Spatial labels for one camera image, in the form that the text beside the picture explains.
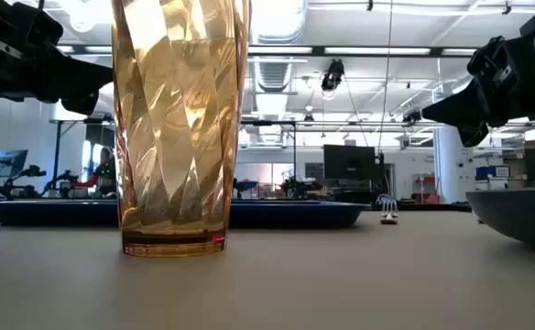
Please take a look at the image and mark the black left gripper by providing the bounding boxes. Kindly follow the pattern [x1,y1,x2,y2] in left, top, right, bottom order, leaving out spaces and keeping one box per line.
[0,0,115,116]

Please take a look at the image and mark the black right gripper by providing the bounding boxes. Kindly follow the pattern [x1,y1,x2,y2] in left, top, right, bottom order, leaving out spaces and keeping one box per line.
[420,35,535,149]

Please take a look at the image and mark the black frying pan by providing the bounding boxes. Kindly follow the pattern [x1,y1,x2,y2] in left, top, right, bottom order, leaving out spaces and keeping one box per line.
[464,186,535,254]

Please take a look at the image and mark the amber faceted plastic cup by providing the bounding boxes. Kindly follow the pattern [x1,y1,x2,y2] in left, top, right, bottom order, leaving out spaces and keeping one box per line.
[111,0,252,259]

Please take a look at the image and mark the orange-handled metal fork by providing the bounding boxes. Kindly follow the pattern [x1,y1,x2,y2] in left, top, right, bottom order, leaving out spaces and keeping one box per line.
[378,196,399,226]

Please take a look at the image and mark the blue plastic tray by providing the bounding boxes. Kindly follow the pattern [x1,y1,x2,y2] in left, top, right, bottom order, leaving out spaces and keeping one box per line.
[0,198,372,229]

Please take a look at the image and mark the white round column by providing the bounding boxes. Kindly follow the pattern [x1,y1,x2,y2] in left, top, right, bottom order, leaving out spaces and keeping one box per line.
[432,126,476,204]

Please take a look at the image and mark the blue storage boxes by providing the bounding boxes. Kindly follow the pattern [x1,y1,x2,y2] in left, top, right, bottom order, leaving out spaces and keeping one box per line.
[474,164,510,181]

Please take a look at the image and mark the person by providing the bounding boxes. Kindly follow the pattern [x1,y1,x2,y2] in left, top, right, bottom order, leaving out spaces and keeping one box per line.
[93,146,118,198]

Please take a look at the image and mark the tilted grey background screen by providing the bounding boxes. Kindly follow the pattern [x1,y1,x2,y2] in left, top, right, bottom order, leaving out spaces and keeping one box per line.
[0,148,29,179]

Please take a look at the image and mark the black background monitor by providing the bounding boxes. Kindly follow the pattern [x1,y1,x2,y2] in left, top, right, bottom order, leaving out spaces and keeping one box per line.
[322,144,385,182]

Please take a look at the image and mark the black aluminium table frame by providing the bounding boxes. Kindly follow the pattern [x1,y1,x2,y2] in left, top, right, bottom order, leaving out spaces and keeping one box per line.
[367,201,473,213]

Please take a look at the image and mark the black hanging camera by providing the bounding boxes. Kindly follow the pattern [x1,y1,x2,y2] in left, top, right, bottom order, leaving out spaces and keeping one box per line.
[320,58,346,92]

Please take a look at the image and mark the black background rig frame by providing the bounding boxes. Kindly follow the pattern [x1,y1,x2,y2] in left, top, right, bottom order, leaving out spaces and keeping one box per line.
[239,119,298,183]

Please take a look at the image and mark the silver ventilation duct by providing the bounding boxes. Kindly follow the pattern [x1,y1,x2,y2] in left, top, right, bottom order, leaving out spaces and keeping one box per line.
[248,0,309,116]

